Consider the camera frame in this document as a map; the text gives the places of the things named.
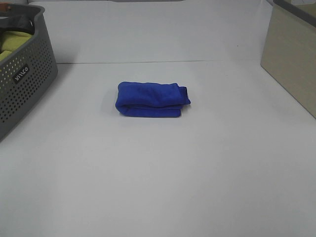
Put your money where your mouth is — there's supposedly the blue towel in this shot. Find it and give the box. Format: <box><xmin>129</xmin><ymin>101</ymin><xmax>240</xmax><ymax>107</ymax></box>
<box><xmin>115</xmin><ymin>81</ymin><xmax>191</xmax><ymax>118</ymax></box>

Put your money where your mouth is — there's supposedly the grey perforated laundry basket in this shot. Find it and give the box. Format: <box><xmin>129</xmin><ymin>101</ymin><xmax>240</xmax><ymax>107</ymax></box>
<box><xmin>0</xmin><ymin>2</ymin><xmax>58</xmax><ymax>139</ymax></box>

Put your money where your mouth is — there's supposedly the beige storage box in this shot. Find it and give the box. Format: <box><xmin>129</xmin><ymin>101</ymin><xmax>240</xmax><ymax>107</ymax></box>
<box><xmin>261</xmin><ymin>0</ymin><xmax>316</xmax><ymax>117</ymax></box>

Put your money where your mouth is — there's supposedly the dark cloth in basket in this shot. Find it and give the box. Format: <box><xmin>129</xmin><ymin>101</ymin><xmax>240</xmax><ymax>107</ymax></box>
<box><xmin>0</xmin><ymin>14</ymin><xmax>35</xmax><ymax>35</ymax></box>

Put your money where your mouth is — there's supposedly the yellow-green towel in basket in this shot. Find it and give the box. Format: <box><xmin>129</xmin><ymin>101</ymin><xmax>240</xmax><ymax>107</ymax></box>
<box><xmin>0</xmin><ymin>31</ymin><xmax>33</xmax><ymax>61</ymax></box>

